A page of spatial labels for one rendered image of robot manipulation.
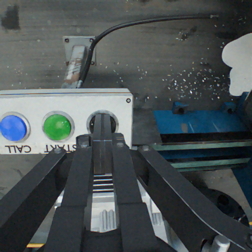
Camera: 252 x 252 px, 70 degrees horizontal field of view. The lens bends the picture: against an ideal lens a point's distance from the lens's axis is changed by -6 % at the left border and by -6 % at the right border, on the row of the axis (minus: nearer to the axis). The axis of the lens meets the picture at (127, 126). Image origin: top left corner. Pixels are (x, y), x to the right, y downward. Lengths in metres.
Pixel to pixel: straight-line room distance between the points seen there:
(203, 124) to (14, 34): 0.52
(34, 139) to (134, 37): 0.31
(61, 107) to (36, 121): 0.03
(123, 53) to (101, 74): 0.07
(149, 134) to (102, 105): 0.28
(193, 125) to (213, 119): 0.08
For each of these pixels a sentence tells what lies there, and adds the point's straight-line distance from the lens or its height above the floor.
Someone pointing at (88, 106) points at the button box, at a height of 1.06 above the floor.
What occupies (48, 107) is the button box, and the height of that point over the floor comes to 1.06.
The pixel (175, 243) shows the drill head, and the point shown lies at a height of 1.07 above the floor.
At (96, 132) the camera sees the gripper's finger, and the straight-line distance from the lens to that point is 0.16.
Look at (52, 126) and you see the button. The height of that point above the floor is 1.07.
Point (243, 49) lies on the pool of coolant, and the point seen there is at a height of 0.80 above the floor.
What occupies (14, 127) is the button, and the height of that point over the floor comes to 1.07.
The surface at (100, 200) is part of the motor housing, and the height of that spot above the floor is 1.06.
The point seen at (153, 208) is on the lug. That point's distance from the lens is 0.38.
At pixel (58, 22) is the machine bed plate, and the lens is 0.45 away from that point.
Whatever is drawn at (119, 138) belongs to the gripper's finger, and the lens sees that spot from 0.17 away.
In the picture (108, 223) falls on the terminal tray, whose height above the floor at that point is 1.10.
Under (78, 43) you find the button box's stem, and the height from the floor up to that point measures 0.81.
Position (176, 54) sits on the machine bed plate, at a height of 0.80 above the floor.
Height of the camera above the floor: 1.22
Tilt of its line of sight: 46 degrees down
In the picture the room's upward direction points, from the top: 172 degrees clockwise
